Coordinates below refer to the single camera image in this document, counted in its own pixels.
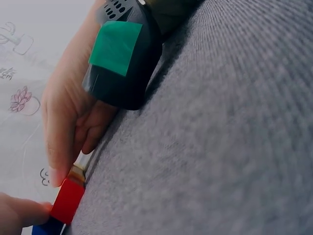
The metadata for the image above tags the person's right hand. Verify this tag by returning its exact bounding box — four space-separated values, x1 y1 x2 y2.
41 0 118 188

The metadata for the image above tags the person's left hand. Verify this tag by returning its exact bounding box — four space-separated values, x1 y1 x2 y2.
0 192 53 235

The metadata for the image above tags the glass bottle with red cap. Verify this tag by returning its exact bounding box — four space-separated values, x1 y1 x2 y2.
49 151 90 225

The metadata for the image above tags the blue block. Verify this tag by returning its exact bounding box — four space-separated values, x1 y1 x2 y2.
31 217 67 235

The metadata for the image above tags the black wrist band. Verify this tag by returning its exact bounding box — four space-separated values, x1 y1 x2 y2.
81 0 164 111

